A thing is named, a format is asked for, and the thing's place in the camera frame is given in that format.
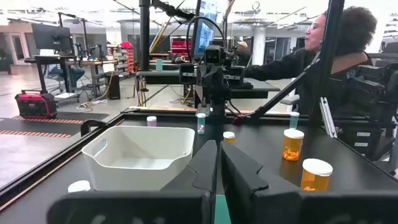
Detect silver aluminium profile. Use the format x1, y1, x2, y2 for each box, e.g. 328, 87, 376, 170
319, 96, 338, 139

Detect black diagonal frame strut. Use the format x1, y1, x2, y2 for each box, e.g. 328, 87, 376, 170
248, 51, 323, 121

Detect black table frame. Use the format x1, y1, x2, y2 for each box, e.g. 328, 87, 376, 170
0, 107, 398, 215

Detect red portable generator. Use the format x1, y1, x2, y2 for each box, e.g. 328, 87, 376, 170
14, 90, 58, 119

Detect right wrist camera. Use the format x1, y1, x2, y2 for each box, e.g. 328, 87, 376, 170
203, 45, 227, 66

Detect black monitor desk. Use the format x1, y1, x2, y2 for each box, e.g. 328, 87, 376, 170
24, 55, 77, 94

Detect teal pill bottle white cap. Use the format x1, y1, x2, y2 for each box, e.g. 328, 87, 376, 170
289, 111, 300, 130

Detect small orange pill bottle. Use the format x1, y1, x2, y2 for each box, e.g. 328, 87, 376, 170
223, 131, 236, 145

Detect black upright frame post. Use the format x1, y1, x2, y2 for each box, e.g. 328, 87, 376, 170
309, 0, 346, 124

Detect black computer monitor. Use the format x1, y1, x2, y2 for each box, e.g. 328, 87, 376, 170
30, 23, 73, 52

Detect large orange pill bottle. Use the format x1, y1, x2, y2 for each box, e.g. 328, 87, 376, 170
300, 158, 334, 192
282, 128, 305, 162

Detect black mat with orange stripes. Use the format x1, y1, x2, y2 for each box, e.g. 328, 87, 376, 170
0, 111, 109, 139

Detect clear pill bottle white cap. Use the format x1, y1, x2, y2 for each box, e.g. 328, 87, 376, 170
67, 180, 91, 194

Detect black frame hook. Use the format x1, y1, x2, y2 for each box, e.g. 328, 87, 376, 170
80, 118, 108, 138

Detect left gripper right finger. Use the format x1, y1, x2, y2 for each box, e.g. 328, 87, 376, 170
220, 141, 302, 224

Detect red storage rack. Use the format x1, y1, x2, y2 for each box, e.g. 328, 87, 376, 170
119, 40, 135, 74

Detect teal bottle with pink pills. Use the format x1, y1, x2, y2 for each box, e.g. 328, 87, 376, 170
196, 112, 207, 135

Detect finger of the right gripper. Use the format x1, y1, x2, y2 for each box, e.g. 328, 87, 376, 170
179, 63, 197, 85
225, 66, 246, 89

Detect yellow floor cables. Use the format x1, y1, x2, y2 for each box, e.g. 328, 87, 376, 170
76, 71, 114, 110

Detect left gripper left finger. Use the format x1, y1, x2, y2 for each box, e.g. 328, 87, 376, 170
160, 139, 218, 198

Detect monitor with blue screen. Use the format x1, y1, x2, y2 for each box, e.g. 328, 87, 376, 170
192, 0, 218, 58

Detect white plastic bin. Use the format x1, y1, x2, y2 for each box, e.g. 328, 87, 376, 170
81, 125, 196, 192

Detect silver mounting bracket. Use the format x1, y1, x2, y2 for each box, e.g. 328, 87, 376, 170
196, 104, 211, 116

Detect person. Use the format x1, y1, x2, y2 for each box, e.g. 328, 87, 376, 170
231, 40, 253, 68
244, 6, 379, 116

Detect red storage bins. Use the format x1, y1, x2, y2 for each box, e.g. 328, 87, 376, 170
170, 39, 193, 57

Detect grey desk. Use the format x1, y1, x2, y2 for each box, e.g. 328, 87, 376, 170
136, 68, 282, 101

